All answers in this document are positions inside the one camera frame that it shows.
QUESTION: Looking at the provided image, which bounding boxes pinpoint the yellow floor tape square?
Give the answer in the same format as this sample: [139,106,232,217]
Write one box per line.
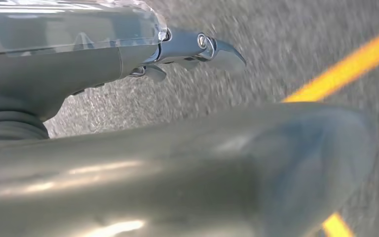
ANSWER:
[282,23,379,237]

